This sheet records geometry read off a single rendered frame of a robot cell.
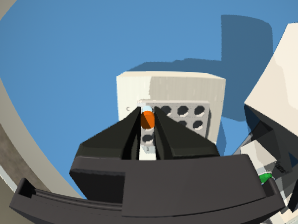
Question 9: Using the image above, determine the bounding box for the blue bench mat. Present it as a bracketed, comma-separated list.
[0, 0, 298, 199]

